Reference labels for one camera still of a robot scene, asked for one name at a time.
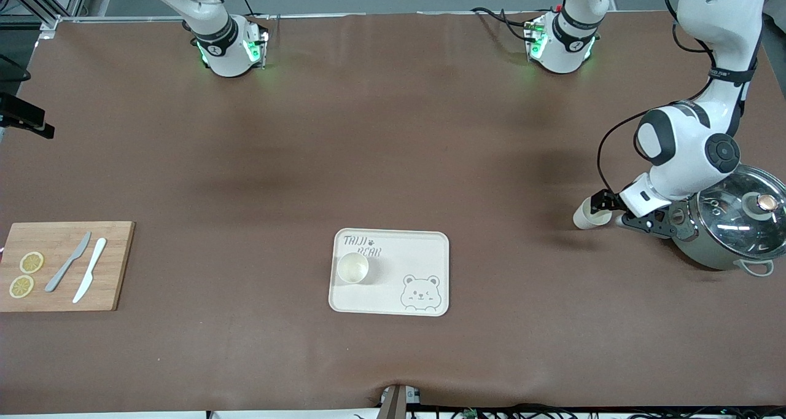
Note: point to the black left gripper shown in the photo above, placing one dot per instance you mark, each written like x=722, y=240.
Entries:
x=677, y=212

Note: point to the white plastic cup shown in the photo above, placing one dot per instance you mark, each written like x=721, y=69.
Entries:
x=583, y=217
x=353, y=268

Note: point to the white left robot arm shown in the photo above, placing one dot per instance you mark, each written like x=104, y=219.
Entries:
x=681, y=155

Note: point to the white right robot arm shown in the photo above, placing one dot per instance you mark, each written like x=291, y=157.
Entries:
x=221, y=44

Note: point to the grey pot, glass lid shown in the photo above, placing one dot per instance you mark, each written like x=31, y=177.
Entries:
x=694, y=250

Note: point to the glass pot lid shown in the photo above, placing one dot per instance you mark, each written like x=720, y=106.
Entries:
x=731, y=222

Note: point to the lemon slice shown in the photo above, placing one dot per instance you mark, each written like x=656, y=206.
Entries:
x=32, y=262
x=21, y=286

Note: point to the grey plastic knife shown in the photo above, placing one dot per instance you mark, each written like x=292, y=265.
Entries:
x=67, y=262

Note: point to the white plastic knife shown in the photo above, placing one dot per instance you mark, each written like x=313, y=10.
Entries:
x=92, y=265

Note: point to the bamboo cutting board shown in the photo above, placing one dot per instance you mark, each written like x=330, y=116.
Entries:
x=61, y=296

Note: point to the cream tray with bear print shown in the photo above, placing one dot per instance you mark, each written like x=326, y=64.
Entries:
x=393, y=284

